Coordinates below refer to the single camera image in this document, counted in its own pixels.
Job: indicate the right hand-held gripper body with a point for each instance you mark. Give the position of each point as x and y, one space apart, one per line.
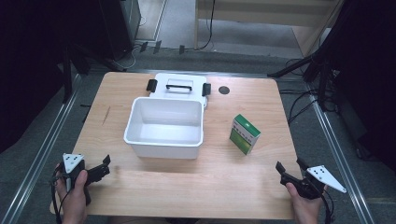
314 180

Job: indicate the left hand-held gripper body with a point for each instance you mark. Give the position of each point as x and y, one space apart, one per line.
72 161

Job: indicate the person's right hand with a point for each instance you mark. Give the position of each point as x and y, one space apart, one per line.
303 207

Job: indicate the person's left hand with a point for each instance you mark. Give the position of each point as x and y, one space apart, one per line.
74 202

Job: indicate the green and white carton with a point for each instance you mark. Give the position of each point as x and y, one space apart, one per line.
244 133

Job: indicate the white plastic storage box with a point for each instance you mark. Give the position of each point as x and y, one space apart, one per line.
164 127

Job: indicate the black tripod stand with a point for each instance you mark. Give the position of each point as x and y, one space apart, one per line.
311 67

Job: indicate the black round table grommet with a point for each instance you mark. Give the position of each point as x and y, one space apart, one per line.
223 90

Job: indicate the black cabinet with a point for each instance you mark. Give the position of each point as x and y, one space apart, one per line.
120 25

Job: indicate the metal floor rail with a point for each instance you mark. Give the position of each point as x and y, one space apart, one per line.
339 152
40 149

